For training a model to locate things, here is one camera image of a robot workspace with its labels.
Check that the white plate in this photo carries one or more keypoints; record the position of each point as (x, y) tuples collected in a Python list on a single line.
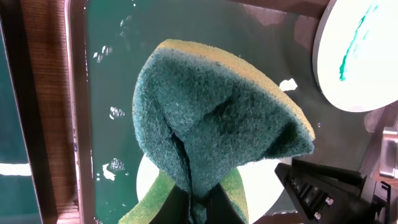
[(261, 185), (355, 54)]

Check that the black water basin tray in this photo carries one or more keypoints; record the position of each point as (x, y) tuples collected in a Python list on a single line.
[(18, 197)]

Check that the dark green serving tray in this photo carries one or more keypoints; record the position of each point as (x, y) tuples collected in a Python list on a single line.
[(109, 42)]

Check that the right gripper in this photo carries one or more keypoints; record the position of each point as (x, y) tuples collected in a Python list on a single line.
[(324, 194)]

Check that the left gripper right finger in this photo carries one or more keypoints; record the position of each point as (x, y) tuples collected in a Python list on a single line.
[(219, 209)]

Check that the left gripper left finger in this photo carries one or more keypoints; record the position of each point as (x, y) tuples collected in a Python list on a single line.
[(175, 209)]

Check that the green yellow scrub sponge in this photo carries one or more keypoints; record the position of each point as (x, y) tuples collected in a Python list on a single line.
[(199, 112)]

